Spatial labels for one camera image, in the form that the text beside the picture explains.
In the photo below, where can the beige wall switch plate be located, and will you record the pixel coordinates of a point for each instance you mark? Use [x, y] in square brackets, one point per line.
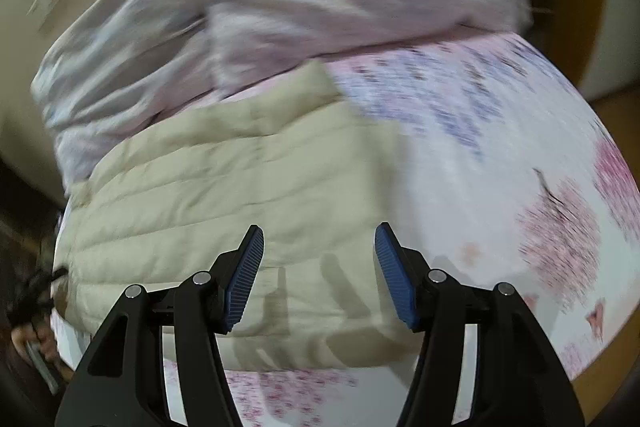
[45, 4]

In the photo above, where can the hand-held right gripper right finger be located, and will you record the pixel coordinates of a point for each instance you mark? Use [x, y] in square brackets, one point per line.
[395, 279]

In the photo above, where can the beige quilted down jacket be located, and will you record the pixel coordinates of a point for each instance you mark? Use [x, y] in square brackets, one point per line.
[210, 207]

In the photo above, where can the person's left hand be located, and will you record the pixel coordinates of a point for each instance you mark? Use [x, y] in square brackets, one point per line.
[32, 342]

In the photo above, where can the bed with pink printed sheet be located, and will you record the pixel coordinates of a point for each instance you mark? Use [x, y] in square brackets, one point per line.
[500, 187]

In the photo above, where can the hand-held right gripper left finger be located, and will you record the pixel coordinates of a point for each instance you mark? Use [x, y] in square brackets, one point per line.
[245, 279]

